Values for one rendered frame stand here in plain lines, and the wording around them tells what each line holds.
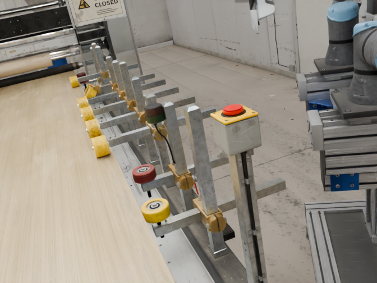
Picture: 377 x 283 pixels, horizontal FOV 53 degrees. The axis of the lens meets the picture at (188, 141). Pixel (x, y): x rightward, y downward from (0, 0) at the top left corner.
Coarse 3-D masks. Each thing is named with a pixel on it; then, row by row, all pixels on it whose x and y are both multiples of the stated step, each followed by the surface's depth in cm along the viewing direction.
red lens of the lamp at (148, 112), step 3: (162, 105) 120; (144, 108) 120; (156, 108) 118; (159, 108) 118; (162, 108) 120; (144, 111) 120; (147, 111) 118; (150, 111) 118; (153, 111) 118; (156, 111) 118; (159, 111) 119; (162, 111) 120; (147, 114) 119; (150, 114) 118; (153, 114) 118; (156, 114) 118; (159, 114) 119
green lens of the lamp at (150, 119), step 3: (162, 114) 120; (147, 117) 120; (150, 117) 119; (153, 117) 119; (156, 117) 119; (159, 117) 119; (162, 117) 120; (147, 120) 120; (150, 120) 119; (153, 120) 119; (156, 120) 119; (159, 120) 119; (162, 120) 120; (150, 123) 120; (153, 123) 119; (156, 123) 119
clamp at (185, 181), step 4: (172, 168) 135; (172, 172) 134; (176, 172) 131; (188, 172) 130; (176, 176) 130; (180, 176) 129; (184, 176) 128; (188, 176) 128; (176, 180) 132; (180, 180) 128; (184, 180) 127; (188, 180) 128; (192, 180) 128; (180, 184) 128; (184, 184) 128; (188, 184) 128; (192, 184) 129; (180, 188) 130; (184, 188) 128; (188, 188) 129
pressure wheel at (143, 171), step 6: (138, 168) 132; (144, 168) 130; (150, 168) 130; (132, 174) 129; (138, 174) 127; (144, 174) 127; (150, 174) 128; (156, 174) 131; (138, 180) 128; (144, 180) 127; (150, 180) 128; (150, 192) 134
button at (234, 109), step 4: (232, 104) 74; (236, 104) 73; (224, 108) 72; (228, 108) 72; (232, 108) 71; (236, 108) 71; (240, 108) 71; (224, 112) 71; (228, 112) 71; (232, 112) 70; (236, 112) 70; (240, 112) 71
